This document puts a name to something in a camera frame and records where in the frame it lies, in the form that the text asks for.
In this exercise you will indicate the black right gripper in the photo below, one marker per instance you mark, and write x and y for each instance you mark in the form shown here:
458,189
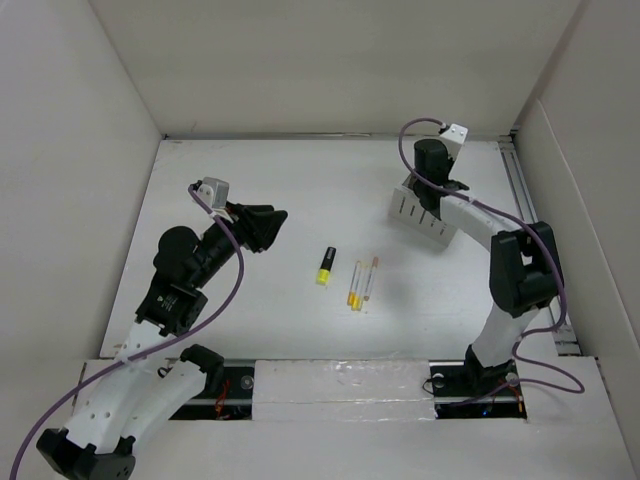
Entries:
448,161

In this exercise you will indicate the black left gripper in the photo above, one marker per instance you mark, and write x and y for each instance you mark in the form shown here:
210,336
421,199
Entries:
256,224

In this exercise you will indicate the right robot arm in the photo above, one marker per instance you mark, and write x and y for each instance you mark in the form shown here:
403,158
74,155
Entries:
521,281

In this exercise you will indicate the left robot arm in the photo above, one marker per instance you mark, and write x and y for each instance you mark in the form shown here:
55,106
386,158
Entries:
132,400

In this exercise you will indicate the white pen holder box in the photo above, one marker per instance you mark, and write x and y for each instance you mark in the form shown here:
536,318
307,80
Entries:
406,208

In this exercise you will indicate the yellow cap black highlighter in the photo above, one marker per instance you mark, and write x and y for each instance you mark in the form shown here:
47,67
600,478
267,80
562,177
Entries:
324,271

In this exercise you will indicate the yellow cap white pen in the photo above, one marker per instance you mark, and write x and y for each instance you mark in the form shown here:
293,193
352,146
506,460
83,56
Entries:
354,283
361,287

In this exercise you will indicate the pink cap white pen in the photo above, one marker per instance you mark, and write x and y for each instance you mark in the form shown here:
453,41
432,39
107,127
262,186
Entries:
370,279

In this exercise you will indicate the white foam block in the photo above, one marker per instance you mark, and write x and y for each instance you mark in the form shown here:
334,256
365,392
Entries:
354,391

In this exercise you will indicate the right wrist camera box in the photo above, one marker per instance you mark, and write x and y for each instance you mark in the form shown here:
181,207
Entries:
453,136

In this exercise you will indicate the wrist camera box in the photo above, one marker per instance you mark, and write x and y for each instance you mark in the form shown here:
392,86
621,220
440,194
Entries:
211,193
453,136

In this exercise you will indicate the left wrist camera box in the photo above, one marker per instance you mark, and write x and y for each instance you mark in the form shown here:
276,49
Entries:
211,193

